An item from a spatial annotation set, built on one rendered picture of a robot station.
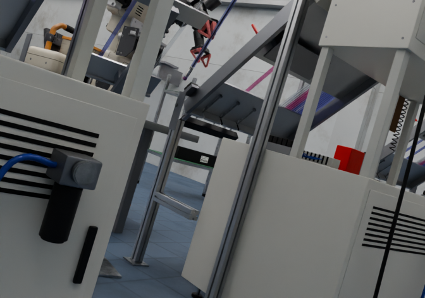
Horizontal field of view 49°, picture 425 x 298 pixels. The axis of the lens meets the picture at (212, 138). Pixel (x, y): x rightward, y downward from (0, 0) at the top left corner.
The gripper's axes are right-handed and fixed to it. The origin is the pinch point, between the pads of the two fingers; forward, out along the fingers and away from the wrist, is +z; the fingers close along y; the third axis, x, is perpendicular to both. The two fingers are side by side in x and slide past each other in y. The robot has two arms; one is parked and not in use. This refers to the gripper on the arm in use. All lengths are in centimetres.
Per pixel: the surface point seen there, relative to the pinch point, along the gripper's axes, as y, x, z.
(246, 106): 28.4, 22.3, 13.6
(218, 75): 3.0, 7.6, 14.6
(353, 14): 12, -48, 41
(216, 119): 16.8, 32.2, 15.1
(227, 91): 13.0, 15.7, 13.6
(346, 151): 100, 32, 24
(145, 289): -22, 60, 81
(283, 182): 3, 0, 73
